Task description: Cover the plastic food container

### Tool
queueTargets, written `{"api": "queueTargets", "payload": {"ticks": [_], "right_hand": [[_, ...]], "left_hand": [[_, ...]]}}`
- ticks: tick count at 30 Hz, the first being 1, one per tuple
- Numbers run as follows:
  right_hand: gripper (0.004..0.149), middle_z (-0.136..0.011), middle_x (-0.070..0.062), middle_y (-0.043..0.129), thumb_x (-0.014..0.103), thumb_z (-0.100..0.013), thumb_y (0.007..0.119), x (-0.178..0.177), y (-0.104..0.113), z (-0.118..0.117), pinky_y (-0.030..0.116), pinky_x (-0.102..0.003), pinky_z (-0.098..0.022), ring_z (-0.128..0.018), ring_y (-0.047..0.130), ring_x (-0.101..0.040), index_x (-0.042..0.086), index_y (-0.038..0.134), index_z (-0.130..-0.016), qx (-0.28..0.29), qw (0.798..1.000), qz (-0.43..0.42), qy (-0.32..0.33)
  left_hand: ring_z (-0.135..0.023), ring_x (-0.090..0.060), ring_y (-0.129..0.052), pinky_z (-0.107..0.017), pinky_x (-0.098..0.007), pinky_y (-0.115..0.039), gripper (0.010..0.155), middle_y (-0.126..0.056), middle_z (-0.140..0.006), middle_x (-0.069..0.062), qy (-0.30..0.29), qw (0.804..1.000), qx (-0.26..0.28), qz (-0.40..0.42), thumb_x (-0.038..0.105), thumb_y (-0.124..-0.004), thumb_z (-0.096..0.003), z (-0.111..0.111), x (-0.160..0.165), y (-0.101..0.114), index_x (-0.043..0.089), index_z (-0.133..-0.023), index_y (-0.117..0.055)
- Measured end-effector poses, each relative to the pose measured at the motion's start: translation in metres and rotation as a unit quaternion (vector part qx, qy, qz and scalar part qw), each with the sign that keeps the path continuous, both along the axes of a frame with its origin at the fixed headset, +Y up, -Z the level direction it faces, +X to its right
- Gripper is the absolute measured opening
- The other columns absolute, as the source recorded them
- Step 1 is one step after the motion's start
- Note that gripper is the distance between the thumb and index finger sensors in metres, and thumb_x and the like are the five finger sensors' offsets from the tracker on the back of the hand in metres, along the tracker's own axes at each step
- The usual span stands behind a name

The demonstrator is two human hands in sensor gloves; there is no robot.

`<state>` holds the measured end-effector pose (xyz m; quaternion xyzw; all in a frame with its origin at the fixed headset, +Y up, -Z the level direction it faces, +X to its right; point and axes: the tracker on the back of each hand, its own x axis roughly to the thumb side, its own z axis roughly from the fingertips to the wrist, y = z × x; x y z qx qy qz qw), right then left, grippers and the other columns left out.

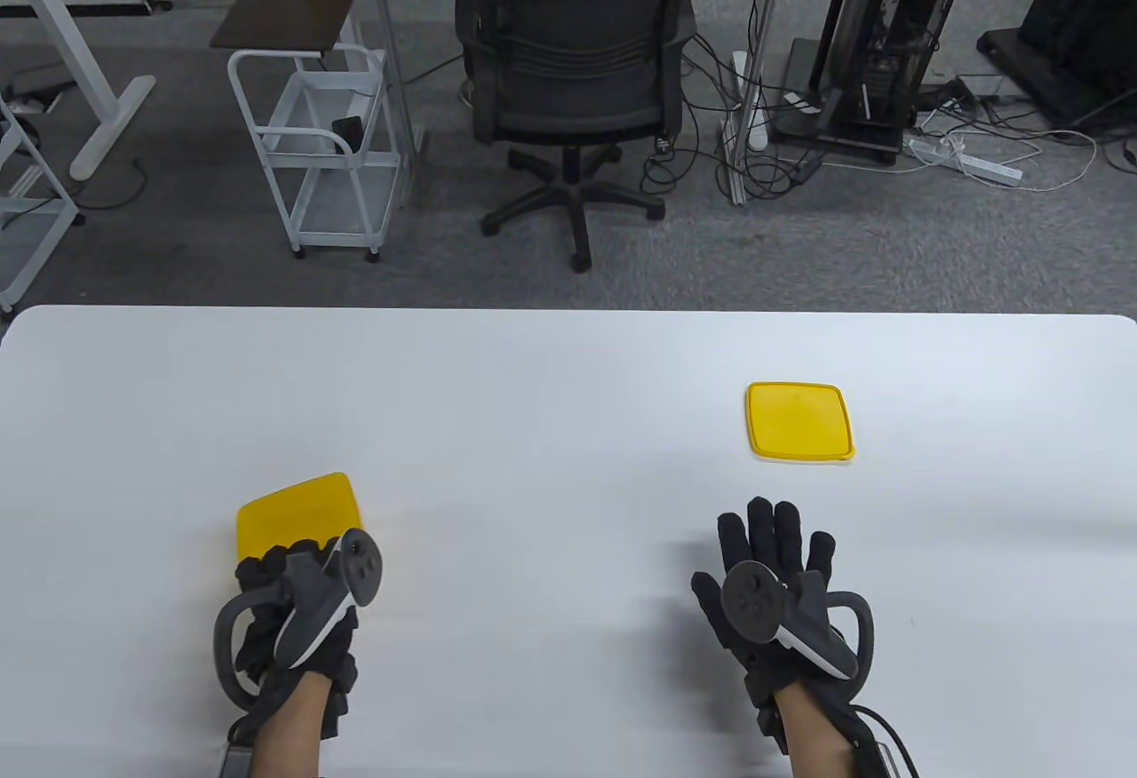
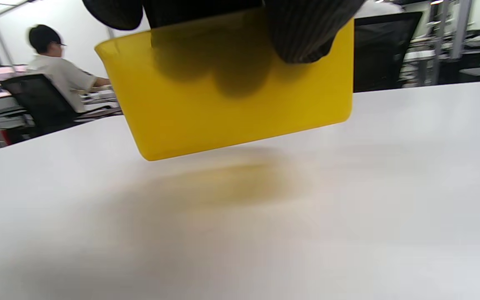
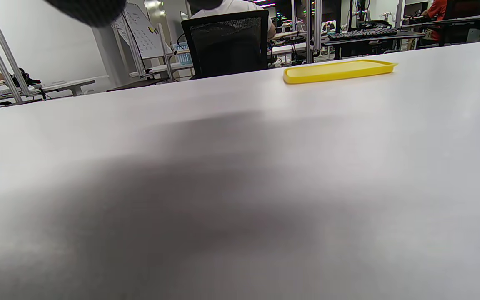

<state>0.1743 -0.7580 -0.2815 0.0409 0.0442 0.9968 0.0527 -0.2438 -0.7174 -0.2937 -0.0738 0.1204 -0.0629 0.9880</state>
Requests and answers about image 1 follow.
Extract person's left hand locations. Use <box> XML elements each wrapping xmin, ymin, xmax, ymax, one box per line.
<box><xmin>233</xmin><ymin>536</ymin><xmax>361</xmax><ymax>740</ymax></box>

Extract person's right hand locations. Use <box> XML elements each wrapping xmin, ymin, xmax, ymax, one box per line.
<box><xmin>691</xmin><ymin>496</ymin><xmax>859</xmax><ymax>733</ymax></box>

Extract yellow plastic container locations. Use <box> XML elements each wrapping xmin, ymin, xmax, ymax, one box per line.
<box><xmin>236</xmin><ymin>472</ymin><xmax>365</xmax><ymax>562</ymax></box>

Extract person's right forearm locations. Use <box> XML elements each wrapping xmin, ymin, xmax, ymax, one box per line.
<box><xmin>771</xmin><ymin>685</ymin><xmax>870</xmax><ymax>778</ymax></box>

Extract person's left forearm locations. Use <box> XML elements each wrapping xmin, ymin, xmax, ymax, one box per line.
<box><xmin>238</xmin><ymin>671</ymin><xmax>335</xmax><ymax>778</ymax></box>

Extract yellow square lid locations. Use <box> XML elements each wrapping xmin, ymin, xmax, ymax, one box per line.
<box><xmin>745</xmin><ymin>382</ymin><xmax>856</xmax><ymax>463</ymax></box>

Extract white wheeled cart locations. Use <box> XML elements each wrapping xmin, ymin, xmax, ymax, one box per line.
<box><xmin>227</xmin><ymin>44</ymin><xmax>403</xmax><ymax>263</ymax></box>

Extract white metal rack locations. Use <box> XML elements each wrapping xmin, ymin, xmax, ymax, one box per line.
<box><xmin>0</xmin><ymin>94</ymin><xmax>86</xmax><ymax>314</ymax></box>

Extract long white power strip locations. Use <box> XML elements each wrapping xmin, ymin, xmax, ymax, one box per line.
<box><xmin>907</xmin><ymin>136</ymin><xmax>1023</xmax><ymax>187</ymax></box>

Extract black computer tower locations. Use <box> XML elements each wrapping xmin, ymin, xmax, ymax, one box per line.
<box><xmin>769</xmin><ymin>0</ymin><xmax>964</xmax><ymax>166</ymax></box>

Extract black mesh office chair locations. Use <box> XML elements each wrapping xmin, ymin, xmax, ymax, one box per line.
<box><xmin>455</xmin><ymin>0</ymin><xmax>710</xmax><ymax>274</ymax></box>

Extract white desk leg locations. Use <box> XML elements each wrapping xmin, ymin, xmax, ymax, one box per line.
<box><xmin>0</xmin><ymin>0</ymin><xmax>157</xmax><ymax>183</ymax></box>

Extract dark brown board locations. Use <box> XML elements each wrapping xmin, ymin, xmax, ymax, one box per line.
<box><xmin>210</xmin><ymin>0</ymin><xmax>370</xmax><ymax>52</ymax></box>

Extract black equipment stand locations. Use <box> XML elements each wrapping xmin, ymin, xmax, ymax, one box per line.
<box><xmin>977</xmin><ymin>0</ymin><xmax>1137</xmax><ymax>132</ymax></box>

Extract grey controller with ring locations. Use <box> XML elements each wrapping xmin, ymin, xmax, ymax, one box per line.
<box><xmin>213</xmin><ymin>528</ymin><xmax>385</xmax><ymax>711</ymax></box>
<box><xmin>721</xmin><ymin>560</ymin><xmax>877</xmax><ymax>710</ymax></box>

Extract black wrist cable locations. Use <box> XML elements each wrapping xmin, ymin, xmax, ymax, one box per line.
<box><xmin>851</xmin><ymin>703</ymin><xmax>921</xmax><ymax>778</ymax></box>

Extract tangle of black cables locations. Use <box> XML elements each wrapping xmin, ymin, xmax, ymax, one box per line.
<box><xmin>640</xmin><ymin>32</ymin><xmax>827</xmax><ymax>197</ymax></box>

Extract aluminium frame leg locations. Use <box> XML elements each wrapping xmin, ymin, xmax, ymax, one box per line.
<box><xmin>359</xmin><ymin>0</ymin><xmax>425</xmax><ymax>210</ymax></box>
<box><xmin>727</xmin><ymin>0</ymin><xmax>805</xmax><ymax>207</ymax></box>

